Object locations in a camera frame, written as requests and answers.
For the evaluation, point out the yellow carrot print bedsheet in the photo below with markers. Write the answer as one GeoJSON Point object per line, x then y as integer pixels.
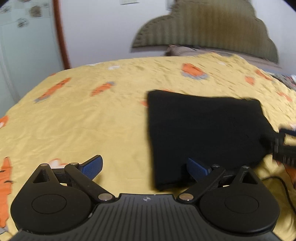
{"type": "Point", "coordinates": [101, 109]}

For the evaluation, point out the black pants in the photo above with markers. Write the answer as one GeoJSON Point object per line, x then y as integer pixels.
{"type": "Point", "coordinates": [213, 130]}

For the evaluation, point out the beige patterned pillow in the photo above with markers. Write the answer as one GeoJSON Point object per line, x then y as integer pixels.
{"type": "Point", "coordinates": [174, 50]}

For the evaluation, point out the black white patterned cloth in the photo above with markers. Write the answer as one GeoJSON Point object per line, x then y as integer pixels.
{"type": "Point", "coordinates": [286, 80]}

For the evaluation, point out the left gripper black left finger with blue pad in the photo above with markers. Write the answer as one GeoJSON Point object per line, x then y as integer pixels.
{"type": "Point", "coordinates": [60, 199]}

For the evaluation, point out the frosted glass wardrobe door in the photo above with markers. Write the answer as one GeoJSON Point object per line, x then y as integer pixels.
{"type": "Point", "coordinates": [29, 48]}

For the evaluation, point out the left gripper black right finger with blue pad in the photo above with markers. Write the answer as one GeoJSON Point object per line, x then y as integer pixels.
{"type": "Point", "coordinates": [231, 201]}

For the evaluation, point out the olive green padded headboard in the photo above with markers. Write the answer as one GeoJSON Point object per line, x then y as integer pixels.
{"type": "Point", "coordinates": [226, 25]}

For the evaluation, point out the brown wooden door frame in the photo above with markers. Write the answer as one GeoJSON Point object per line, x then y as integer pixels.
{"type": "Point", "coordinates": [60, 35]}

